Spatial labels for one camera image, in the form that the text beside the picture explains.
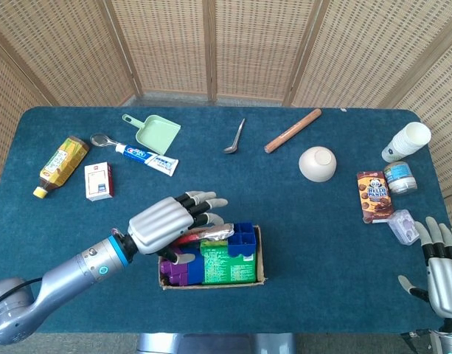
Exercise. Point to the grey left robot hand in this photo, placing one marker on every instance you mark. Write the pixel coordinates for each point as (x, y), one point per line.
(159, 223)

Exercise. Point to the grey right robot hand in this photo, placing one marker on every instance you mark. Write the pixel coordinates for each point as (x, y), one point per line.
(443, 284)

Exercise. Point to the red and silver snack packet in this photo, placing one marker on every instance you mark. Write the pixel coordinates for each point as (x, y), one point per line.
(214, 233)

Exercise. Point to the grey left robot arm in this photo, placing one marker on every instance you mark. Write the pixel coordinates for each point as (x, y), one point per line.
(63, 273)

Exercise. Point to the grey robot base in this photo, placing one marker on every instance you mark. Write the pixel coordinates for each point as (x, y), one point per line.
(211, 344)

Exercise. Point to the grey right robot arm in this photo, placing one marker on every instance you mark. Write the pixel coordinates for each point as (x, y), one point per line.
(450, 339)

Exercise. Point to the white and blue toothpaste tube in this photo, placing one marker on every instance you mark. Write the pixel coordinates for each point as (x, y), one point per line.
(148, 158)

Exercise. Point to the white and red small box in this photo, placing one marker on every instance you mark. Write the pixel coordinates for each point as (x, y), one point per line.
(97, 182)

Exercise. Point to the brown cardboard box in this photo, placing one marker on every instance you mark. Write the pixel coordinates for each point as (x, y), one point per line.
(211, 286)

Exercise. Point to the Hello Panda biscuit box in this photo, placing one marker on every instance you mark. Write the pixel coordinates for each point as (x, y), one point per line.
(375, 197)

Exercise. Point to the purple toy building block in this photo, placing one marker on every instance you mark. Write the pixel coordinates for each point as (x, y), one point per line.
(172, 274)

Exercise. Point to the small blue toy block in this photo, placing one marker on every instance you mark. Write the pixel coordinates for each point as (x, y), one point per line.
(195, 271)

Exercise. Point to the translucent purple plastic case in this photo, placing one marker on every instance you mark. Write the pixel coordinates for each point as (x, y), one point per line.
(404, 226)

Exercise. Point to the green printed carton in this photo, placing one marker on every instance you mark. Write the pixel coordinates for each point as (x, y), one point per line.
(229, 267)

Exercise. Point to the large blue toy block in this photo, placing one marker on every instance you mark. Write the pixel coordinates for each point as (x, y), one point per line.
(242, 243)

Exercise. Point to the light green dustpan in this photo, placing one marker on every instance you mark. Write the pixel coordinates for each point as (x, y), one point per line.
(159, 134)

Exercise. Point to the large metal spoon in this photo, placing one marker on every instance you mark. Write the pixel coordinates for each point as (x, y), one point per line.
(100, 140)

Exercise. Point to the small metal spoon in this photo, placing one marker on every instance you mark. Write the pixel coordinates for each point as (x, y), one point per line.
(230, 148)

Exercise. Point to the yellow label tea bottle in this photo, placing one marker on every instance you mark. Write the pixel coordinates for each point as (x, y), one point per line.
(61, 164)

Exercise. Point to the clear jar with blue label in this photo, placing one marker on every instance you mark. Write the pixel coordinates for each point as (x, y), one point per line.
(399, 177)

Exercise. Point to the blue table cloth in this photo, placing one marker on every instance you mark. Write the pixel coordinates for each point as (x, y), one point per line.
(321, 258)

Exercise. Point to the stack of white paper cups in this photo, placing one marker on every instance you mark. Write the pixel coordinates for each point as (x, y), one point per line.
(406, 142)

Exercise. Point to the wooden rolling pin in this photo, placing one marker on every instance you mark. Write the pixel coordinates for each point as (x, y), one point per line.
(292, 131)

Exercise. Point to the cream upturned bowl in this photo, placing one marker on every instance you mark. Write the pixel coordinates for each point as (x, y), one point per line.
(318, 164)

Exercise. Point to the woven folding screen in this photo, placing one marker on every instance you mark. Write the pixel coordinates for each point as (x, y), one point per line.
(255, 48)

